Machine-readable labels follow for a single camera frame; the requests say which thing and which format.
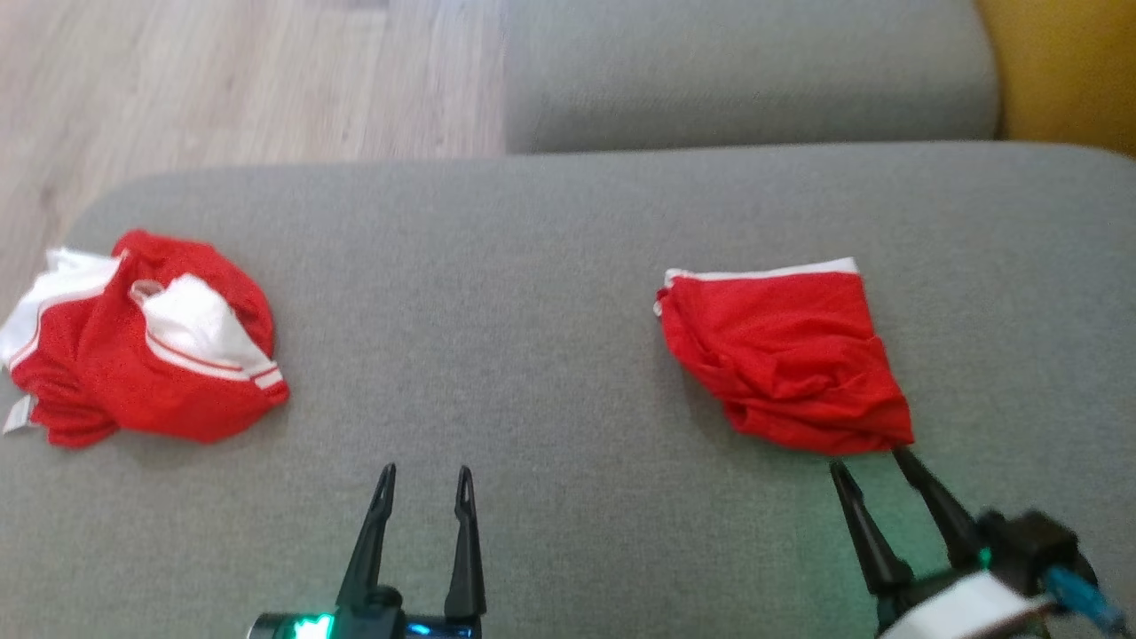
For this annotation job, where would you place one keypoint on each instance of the right gripper white-grey body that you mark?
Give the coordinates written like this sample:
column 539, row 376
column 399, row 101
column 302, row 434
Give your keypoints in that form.
column 967, row 603

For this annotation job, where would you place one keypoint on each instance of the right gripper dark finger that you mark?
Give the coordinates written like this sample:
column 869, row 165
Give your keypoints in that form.
column 941, row 515
column 870, row 532

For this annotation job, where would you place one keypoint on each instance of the left gripper white-grey body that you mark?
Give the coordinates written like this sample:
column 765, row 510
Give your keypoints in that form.
column 355, row 626

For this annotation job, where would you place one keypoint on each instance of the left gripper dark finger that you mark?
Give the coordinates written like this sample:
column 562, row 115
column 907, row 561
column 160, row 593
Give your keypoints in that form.
column 467, row 550
column 368, row 541

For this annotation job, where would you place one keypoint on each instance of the red shorts white trim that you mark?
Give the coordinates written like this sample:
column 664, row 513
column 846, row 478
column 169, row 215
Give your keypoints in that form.
column 790, row 355

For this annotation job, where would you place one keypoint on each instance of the red jersey white sleeves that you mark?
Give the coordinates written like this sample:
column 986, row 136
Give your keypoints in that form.
column 133, row 373

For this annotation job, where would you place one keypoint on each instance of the large grey sofa seat cushion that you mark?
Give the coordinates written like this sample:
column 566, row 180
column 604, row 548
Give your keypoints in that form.
column 532, row 337

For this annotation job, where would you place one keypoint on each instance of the mustard yellow sofa cushion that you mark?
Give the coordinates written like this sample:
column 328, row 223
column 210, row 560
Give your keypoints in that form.
column 1065, row 62

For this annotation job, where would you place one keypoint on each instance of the small grey sofa cushion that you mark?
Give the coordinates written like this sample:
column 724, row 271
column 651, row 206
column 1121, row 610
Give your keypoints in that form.
column 745, row 71

